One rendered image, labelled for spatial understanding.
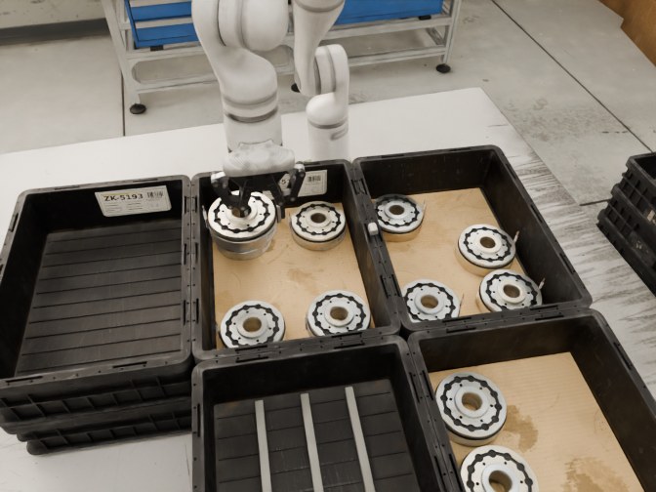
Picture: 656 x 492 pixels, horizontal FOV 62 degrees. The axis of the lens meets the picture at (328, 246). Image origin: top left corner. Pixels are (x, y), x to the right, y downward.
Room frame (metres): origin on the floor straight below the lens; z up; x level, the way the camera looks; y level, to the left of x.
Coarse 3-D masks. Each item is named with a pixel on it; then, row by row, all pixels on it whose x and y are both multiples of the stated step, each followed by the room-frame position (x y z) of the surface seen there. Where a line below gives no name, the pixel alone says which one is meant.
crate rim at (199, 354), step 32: (192, 192) 0.72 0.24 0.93; (352, 192) 0.73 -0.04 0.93; (192, 224) 0.64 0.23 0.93; (192, 256) 0.57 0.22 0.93; (192, 288) 0.50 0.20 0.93; (384, 288) 0.52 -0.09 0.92; (192, 320) 0.44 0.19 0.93; (192, 352) 0.39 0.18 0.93; (224, 352) 0.39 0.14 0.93; (256, 352) 0.39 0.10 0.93
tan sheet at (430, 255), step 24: (432, 192) 0.84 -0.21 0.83; (456, 192) 0.84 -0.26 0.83; (480, 192) 0.84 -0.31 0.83; (432, 216) 0.77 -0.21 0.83; (456, 216) 0.77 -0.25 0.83; (480, 216) 0.77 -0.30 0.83; (408, 240) 0.70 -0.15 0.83; (432, 240) 0.71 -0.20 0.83; (456, 240) 0.71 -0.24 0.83; (408, 264) 0.65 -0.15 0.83; (432, 264) 0.65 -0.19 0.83; (456, 264) 0.65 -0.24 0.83; (456, 288) 0.59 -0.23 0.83; (480, 312) 0.54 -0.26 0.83
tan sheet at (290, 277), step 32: (288, 224) 0.74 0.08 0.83; (224, 256) 0.65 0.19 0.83; (288, 256) 0.66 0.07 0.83; (320, 256) 0.66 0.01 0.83; (352, 256) 0.66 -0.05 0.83; (224, 288) 0.58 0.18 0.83; (256, 288) 0.58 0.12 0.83; (288, 288) 0.58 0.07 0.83; (320, 288) 0.59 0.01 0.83; (352, 288) 0.59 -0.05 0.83; (288, 320) 0.52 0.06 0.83
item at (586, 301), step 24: (360, 168) 0.79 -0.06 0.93; (504, 168) 0.81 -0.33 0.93; (360, 192) 0.73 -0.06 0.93; (384, 240) 0.61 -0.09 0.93; (552, 240) 0.62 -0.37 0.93; (384, 264) 0.56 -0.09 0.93; (576, 288) 0.52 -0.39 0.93; (504, 312) 0.47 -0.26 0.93; (528, 312) 0.47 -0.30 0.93; (408, 336) 0.44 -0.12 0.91
